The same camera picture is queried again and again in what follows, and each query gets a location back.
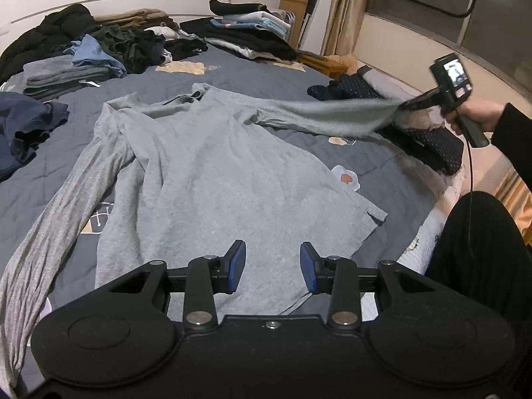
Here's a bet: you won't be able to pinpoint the beige curtain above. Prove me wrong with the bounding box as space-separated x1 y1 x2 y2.
322 0 366 57

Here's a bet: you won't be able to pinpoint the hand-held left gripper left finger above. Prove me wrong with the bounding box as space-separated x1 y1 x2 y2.
95 240 247 333

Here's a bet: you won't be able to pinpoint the grey long-sleeve shirt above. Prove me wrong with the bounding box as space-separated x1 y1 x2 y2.
0 83 406 395

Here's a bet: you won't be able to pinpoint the beige fluffy cushion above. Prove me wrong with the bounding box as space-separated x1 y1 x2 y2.
328 53 359 74

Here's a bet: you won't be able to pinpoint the light blue garment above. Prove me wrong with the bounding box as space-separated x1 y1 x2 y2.
62 34 127 79

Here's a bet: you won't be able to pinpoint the person's right forearm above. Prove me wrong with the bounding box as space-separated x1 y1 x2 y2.
491 102 532 169

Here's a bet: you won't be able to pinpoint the dark dotted garment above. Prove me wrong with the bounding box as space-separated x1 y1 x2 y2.
308 70 464 175

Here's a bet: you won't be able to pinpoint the black flat garment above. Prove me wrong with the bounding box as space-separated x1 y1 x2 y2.
164 37 208 62

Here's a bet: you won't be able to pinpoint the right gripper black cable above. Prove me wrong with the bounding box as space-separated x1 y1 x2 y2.
465 140 476 260

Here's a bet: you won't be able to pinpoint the dark green garment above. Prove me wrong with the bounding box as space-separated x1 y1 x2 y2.
89 25 167 74

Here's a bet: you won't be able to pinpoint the pile of dark unfolded clothes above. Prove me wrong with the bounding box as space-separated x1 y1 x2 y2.
0 0 233 38

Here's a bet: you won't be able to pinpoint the white printed bed sheet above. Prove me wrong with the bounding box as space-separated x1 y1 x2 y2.
399 166 460 277

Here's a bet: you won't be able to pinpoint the black folded garment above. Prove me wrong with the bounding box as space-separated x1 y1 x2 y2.
209 0 271 19

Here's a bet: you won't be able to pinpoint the navy blue garment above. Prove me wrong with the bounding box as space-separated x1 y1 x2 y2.
0 91 69 184

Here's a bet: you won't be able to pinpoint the person's right hand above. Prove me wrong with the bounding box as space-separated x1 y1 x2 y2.
447 97 506 135

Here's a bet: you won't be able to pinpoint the khaki folded clothes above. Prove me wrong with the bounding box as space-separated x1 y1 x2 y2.
93 7 179 30

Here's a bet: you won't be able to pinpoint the black folded clothes stack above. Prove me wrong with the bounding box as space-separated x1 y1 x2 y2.
179 19 298 64

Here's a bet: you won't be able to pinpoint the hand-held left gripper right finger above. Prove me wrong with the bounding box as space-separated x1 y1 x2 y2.
300 242 450 333

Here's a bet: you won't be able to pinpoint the white garment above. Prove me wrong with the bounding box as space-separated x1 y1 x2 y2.
143 25 180 41

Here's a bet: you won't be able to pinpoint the light blue folded towel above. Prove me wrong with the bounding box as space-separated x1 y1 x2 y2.
210 10 292 39

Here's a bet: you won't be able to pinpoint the person's black trouser leg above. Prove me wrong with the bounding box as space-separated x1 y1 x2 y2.
424 191 532 341

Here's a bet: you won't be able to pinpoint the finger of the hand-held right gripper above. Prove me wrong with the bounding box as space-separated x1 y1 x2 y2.
397 90 440 114

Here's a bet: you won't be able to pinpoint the white fan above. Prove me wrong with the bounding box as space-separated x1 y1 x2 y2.
278 8 313 48

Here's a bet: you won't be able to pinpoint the grey folded garment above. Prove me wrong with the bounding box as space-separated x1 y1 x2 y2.
23 56 102 101

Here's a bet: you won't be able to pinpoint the black jacket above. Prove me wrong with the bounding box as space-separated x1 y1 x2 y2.
0 3 100 84

